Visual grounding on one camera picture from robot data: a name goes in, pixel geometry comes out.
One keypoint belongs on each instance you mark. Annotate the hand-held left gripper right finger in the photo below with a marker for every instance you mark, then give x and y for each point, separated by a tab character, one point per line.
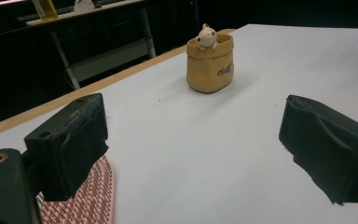
329	146

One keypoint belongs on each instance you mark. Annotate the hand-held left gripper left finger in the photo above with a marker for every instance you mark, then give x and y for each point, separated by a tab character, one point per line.
68	146

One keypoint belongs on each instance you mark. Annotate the red white woven cloth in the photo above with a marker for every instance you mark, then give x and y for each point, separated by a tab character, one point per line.
96	199

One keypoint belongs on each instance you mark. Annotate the yellow bag-shaped holder with bear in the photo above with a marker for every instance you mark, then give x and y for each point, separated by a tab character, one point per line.
208	68

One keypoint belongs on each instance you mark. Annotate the yellow bottle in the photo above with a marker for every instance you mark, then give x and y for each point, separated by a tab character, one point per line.
47	9

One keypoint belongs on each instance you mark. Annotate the white figurine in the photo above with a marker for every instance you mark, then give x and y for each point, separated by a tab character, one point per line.
84	5

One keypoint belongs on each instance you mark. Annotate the pink light strip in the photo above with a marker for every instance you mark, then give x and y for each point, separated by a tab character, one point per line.
3	2

